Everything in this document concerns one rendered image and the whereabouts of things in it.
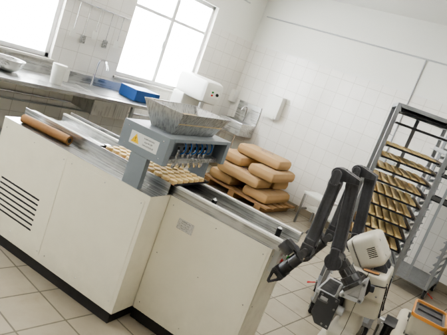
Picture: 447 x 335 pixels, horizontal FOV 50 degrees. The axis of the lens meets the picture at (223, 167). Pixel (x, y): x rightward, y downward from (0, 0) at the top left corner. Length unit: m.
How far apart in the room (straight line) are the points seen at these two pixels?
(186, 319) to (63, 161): 1.20
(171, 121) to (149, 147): 0.20
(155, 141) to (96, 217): 0.60
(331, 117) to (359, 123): 0.43
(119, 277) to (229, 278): 0.64
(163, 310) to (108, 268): 0.41
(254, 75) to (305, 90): 0.98
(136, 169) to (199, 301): 0.83
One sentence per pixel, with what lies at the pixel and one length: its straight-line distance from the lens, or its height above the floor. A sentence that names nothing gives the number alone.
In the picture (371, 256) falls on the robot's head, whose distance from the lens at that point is 2.31.
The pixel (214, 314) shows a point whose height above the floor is 0.34.
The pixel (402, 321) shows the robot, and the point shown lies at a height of 0.81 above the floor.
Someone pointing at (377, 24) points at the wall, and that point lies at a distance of 7.04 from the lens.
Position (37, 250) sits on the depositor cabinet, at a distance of 3.31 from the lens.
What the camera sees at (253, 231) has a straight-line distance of 2.60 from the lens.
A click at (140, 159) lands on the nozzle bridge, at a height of 1.00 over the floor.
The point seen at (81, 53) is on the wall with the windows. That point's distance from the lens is 5.92.
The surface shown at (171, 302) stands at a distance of 2.94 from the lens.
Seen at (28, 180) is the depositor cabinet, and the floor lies 0.54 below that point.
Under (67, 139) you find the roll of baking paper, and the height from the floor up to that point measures 0.88.
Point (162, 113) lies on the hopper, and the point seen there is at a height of 1.27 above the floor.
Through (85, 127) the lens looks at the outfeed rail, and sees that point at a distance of 3.65.
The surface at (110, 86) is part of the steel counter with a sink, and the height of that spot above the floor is 0.92.
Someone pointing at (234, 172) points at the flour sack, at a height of 0.34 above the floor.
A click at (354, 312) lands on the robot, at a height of 0.78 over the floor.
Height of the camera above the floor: 1.65
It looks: 11 degrees down
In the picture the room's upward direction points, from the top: 20 degrees clockwise
